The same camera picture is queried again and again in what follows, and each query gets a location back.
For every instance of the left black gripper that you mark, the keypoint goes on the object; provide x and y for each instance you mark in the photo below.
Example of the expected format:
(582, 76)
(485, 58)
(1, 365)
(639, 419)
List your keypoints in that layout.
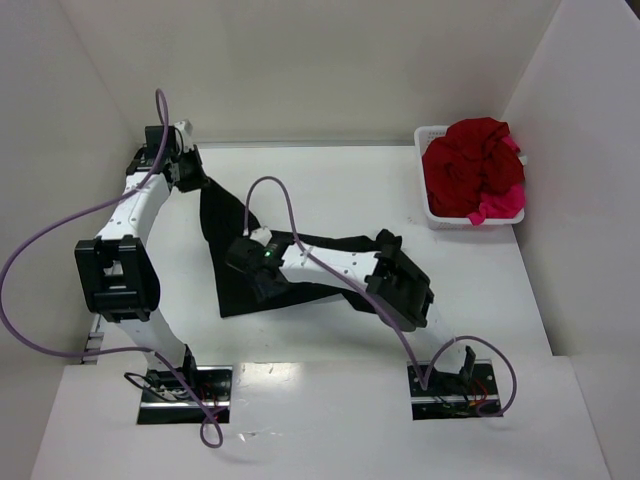
(189, 170)

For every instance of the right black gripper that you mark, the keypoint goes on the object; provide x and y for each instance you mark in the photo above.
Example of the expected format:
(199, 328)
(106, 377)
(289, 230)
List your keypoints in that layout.
(267, 286)

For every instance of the black t shirt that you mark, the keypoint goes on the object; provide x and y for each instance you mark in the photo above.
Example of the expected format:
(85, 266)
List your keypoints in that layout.
(224, 218)

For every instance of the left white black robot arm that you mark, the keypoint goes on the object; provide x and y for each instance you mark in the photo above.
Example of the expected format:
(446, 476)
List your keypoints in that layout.
(117, 277)

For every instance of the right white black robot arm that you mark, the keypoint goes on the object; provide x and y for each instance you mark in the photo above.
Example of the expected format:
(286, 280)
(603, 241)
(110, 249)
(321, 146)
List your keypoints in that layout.
(397, 290)

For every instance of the white plastic basket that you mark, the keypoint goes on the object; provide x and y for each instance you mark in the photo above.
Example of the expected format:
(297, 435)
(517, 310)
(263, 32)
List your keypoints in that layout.
(435, 175)

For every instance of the dark red t shirt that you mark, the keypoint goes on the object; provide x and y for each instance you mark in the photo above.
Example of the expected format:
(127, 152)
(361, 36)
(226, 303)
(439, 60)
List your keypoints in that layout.
(475, 165)

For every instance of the pink t shirt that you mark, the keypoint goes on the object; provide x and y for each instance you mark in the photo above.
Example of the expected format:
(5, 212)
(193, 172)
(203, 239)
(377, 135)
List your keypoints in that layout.
(502, 194)

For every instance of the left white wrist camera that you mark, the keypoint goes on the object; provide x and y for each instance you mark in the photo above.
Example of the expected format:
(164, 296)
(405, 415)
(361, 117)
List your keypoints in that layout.
(182, 132)

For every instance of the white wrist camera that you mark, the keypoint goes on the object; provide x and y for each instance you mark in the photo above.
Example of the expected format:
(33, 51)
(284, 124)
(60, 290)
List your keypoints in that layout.
(182, 132)
(261, 235)

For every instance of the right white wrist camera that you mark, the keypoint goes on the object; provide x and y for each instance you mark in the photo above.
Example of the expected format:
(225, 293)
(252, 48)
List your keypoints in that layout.
(261, 235)

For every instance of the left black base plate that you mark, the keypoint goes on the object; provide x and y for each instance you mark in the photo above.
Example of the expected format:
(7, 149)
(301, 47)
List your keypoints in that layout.
(165, 401)

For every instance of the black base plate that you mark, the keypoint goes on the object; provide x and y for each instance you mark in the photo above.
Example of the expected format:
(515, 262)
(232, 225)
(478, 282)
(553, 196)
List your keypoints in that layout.
(165, 401)
(446, 398)

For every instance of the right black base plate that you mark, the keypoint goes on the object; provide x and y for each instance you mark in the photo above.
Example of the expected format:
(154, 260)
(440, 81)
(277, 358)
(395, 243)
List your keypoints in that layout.
(446, 398)

